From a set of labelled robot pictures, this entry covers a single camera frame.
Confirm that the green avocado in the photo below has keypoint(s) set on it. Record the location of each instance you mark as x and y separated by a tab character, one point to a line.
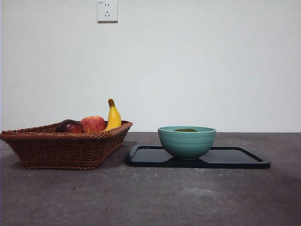
185	129

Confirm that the teal ribbed bowl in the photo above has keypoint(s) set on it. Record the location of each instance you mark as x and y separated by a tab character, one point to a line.
187	143

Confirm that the yellow banana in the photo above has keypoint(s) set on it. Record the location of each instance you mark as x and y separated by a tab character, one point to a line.
114	116

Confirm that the red yellow apple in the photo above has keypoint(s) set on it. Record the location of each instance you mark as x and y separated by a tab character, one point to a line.
94	123

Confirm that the dark red plum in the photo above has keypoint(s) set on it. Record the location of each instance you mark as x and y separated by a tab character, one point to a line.
70	126

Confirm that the black rectangular tray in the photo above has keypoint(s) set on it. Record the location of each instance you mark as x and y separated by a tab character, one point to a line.
223	157

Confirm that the brown wicker basket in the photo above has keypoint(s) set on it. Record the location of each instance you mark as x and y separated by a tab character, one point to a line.
58	150

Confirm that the white wall power socket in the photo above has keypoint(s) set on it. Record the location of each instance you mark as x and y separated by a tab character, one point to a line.
107	11

